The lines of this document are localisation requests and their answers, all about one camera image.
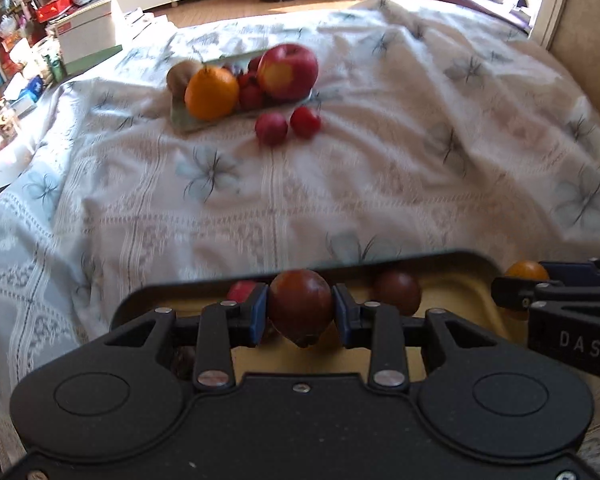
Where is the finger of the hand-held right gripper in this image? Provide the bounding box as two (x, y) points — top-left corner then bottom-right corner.
(537, 258), (600, 287)
(491, 272), (600, 311)

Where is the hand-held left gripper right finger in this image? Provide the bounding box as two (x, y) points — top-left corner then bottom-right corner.
(331, 284), (498, 391)

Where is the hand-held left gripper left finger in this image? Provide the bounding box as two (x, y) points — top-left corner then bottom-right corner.
(102, 284), (270, 392)

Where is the small orange fruit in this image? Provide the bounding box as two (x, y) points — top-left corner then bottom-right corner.
(505, 260), (551, 283)

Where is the red plum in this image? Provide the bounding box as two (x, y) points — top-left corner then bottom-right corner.
(226, 280), (259, 305)

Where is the dark purple plum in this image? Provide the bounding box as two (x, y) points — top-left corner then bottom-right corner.
(372, 270), (423, 317)
(269, 269), (334, 348)

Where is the yellow metal tray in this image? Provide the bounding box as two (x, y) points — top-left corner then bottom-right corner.
(110, 250), (531, 386)

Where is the white floral lace tablecloth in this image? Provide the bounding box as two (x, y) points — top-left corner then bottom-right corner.
(0, 0), (600, 466)

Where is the pale green rectangular plate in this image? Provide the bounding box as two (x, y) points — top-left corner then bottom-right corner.
(169, 50), (313, 134)

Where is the orange with stem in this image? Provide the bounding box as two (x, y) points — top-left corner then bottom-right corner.
(184, 47), (241, 122)

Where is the large red apple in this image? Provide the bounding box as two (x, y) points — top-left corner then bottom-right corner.
(256, 44), (319, 101)

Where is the brown kiwi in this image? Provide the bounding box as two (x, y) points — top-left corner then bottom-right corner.
(166, 59), (202, 99)

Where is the white calendar box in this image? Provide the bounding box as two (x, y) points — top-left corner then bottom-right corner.
(55, 0), (126, 63)

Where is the red gift box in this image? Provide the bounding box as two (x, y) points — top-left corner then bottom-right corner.
(35, 0), (74, 22)

